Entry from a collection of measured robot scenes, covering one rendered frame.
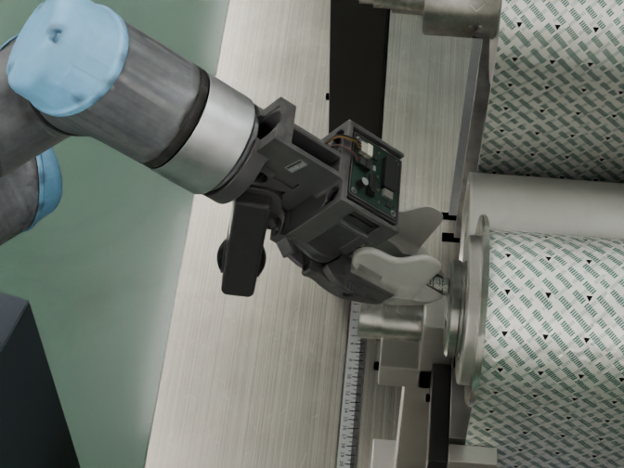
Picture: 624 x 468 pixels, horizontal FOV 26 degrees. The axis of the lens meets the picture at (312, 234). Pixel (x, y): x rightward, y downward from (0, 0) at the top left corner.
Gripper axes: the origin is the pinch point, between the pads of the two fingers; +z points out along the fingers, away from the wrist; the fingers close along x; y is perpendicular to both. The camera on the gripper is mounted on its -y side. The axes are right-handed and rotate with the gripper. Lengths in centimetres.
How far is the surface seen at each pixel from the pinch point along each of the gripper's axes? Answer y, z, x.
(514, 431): -1.8, 12.2, -6.9
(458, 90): -25, 27, 54
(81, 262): -136, 35, 85
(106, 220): -134, 37, 96
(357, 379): -31.5, 20.1, 12.7
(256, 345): -38.4, 11.8, 15.8
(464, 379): 0.2, 4.7, -6.3
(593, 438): 2.0, 17.1, -6.9
